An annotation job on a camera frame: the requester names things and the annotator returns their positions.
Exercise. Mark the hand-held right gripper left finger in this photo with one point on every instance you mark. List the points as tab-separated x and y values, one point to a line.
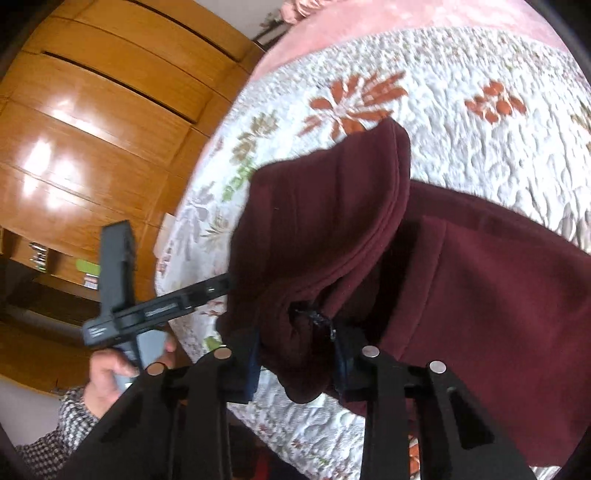
249	369

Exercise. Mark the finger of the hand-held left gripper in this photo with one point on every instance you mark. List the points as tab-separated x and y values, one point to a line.
207	290

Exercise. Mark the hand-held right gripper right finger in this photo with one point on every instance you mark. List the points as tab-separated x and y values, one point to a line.
345	371

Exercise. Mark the maroon pants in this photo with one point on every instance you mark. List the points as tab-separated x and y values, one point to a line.
461	300

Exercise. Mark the person's left forearm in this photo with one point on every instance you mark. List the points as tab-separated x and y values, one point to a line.
60	429

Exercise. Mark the person's left hand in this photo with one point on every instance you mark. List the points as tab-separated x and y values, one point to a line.
108	374

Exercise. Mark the green box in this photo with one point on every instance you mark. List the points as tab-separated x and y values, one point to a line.
88	270

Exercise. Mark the wooden wardrobe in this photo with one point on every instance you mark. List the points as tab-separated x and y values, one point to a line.
101	115

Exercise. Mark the white floral quilt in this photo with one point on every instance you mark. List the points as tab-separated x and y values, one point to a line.
461	115

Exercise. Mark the crumpled pink blanket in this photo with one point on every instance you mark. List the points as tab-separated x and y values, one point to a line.
300	5

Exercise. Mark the pink bed sheet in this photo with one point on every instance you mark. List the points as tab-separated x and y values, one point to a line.
392	18

